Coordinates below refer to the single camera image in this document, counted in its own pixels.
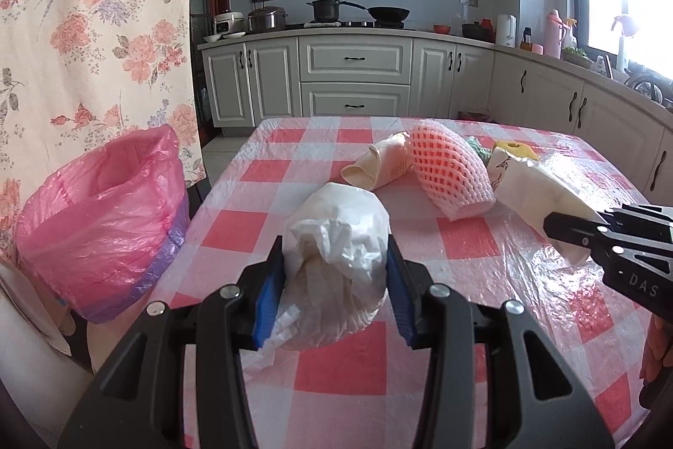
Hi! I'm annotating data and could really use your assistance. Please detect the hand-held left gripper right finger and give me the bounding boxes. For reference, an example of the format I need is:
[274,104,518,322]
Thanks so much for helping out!
[386,239,616,449]

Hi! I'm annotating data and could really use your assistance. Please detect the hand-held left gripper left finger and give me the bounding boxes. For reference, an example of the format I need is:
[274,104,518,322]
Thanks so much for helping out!
[57,236,287,449]

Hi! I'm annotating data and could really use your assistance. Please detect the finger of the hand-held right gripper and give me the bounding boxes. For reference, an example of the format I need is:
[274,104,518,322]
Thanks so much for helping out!
[602,205,668,228]
[543,211,621,250]

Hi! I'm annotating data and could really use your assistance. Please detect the white plastic bag bundle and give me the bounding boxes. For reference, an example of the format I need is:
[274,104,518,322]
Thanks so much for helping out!
[239,182,392,368]

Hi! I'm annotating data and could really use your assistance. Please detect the yellow sponge with hole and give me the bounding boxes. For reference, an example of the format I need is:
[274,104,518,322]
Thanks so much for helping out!
[493,140,541,162]

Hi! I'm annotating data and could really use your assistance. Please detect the pink bag lined bin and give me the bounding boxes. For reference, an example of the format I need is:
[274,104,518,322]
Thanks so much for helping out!
[15,123,191,324]

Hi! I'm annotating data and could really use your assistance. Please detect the person's right hand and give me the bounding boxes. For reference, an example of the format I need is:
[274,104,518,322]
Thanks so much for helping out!
[640,309,673,383]

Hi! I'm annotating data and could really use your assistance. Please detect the red white checked tablecloth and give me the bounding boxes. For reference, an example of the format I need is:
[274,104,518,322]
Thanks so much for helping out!
[147,115,658,449]

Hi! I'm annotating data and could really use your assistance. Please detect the pink foam fruit net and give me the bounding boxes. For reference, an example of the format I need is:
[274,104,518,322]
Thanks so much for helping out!
[404,123,498,221]

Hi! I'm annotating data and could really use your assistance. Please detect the dark round wok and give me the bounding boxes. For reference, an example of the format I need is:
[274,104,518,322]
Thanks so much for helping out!
[628,69,673,105]

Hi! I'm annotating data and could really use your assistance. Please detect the beige paper cup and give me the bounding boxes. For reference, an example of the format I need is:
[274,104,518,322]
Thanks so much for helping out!
[341,132,413,192]

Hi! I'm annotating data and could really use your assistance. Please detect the white bottle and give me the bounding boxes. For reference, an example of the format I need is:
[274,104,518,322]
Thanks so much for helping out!
[616,33,631,74]

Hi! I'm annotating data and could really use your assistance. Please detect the basin of green vegetables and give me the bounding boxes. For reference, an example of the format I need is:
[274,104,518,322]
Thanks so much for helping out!
[560,46,592,68]

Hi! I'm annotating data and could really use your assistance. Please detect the pink thermos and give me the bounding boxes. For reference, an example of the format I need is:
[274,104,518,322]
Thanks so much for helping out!
[544,8,562,58]

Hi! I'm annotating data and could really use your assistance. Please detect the white kettle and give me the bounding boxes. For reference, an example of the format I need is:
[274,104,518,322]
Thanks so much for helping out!
[495,14,517,48]

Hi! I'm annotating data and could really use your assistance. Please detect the white cabinet drawer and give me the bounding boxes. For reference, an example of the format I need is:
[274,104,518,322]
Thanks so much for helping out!
[299,36,413,84]
[299,83,411,118]

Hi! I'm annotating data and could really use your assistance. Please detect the black pot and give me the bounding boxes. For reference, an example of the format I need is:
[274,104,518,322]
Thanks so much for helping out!
[461,19,496,41]

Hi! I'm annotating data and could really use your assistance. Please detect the white base cabinets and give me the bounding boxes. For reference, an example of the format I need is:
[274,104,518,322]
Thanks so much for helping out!
[199,31,673,229]

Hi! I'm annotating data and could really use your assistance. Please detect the white rounded object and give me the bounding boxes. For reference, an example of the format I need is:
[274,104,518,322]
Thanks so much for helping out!
[0,262,95,408]

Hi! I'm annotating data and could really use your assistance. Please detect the black frying pan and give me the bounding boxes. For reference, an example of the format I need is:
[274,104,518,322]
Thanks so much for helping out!
[366,6,411,23]

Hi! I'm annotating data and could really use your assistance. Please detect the black gas stove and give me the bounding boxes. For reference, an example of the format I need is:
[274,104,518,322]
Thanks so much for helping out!
[302,20,416,30]

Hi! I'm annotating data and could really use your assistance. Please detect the white rice cooker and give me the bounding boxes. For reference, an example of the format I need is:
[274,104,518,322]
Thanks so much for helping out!
[213,11,247,34]

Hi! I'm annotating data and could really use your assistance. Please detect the steel pressure cooker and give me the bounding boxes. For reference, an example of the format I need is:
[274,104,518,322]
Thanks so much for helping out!
[247,6,289,32]

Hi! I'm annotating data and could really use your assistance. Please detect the black saucepan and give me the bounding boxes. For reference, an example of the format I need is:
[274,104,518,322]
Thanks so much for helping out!
[307,0,369,23]

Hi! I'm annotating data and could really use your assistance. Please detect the floral curtain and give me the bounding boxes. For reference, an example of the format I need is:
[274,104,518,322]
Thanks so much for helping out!
[0,0,208,266]

